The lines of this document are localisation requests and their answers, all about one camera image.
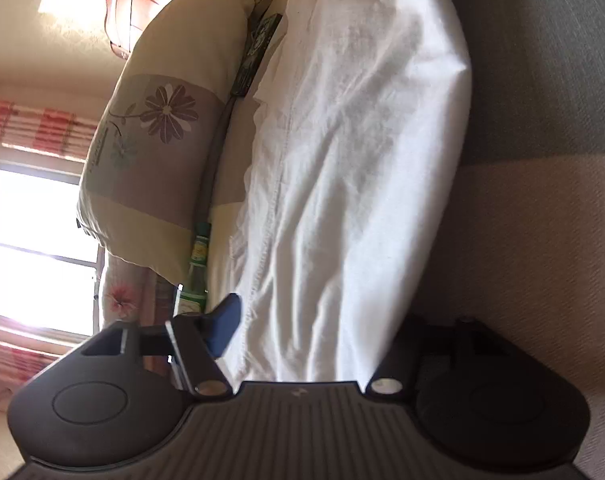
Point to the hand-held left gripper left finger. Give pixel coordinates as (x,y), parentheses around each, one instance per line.
(227,321)

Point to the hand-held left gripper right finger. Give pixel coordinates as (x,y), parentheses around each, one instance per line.
(407,355)

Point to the white long-sleeved shirt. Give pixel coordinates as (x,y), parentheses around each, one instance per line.
(357,160)

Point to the green glass bottle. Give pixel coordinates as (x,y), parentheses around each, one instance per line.
(195,280)

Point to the folded pink floral quilt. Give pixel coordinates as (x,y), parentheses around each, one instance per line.
(127,295)

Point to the floral beige pillow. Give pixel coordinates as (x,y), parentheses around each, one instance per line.
(167,160)

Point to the window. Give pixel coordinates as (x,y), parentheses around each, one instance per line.
(32,260)

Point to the pink checked curtain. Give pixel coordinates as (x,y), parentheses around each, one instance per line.
(17,355)
(32,127)

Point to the dark patterned phone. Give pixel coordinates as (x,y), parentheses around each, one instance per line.
(255,55)

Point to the wooden headboard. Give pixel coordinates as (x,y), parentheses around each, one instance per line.
(142,0)

